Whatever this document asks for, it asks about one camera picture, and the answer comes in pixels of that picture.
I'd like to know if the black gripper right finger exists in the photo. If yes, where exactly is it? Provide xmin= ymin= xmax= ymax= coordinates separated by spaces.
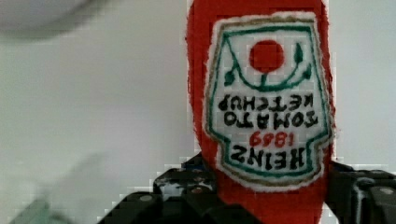
xmin=325 ymin=161 xmax=396 ymax=224

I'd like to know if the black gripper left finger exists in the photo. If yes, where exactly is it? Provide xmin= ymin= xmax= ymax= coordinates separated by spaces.
xmin=98 ymin=154 xmax=262 ymax=224

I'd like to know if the red plush ketchup bottle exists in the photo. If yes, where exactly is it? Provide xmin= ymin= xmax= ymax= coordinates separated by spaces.
xmin=186 ymin=0 xmax=334 ymax=224

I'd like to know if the grey round plate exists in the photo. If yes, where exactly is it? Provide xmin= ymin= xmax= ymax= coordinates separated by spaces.
xmin=0 ymin=0 xmax=110 ymax=38

